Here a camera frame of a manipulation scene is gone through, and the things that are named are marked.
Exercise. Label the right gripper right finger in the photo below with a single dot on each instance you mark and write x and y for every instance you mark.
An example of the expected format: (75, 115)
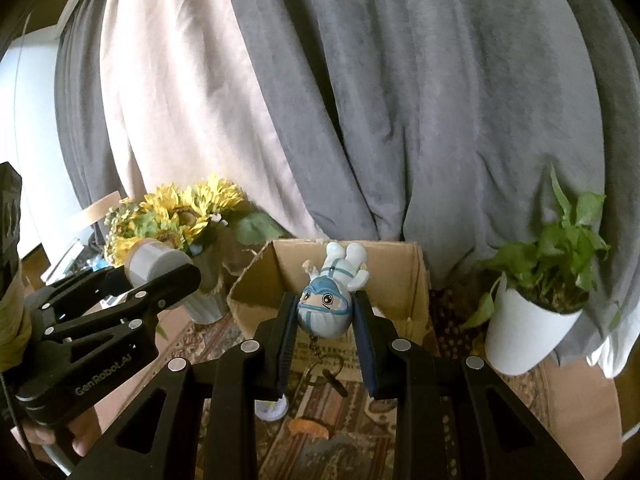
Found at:
(456, 419)

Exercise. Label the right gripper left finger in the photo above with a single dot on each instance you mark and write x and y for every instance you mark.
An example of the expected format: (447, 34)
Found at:
(206, 408)

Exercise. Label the white astronaut plush keychain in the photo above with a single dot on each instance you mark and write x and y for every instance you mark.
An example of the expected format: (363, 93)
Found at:
(325, 307)

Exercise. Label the person left hand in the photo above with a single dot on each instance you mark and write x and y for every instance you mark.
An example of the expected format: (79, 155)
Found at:
(85, 430)

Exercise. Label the small round white tin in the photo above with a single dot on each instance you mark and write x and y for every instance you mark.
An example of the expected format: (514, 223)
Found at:
(271, 411)

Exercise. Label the patterned table runner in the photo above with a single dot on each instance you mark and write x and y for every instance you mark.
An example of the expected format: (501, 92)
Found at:
(321, 436)

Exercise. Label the green plant white pot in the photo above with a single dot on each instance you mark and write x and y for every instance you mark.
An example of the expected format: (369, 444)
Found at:
(542, 286)

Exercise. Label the sunflower bouquet in vase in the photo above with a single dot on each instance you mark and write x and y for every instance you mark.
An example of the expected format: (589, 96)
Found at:
(213, 223)

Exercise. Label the brown cardboard box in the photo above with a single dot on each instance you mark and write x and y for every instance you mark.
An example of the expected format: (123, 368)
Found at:
(397, 290)

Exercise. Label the pink sheer curtain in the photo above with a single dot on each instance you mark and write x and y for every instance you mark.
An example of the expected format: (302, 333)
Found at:
(182, 104)

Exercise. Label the grey curtain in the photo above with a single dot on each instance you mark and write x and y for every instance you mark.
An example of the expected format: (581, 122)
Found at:
(434, 121)

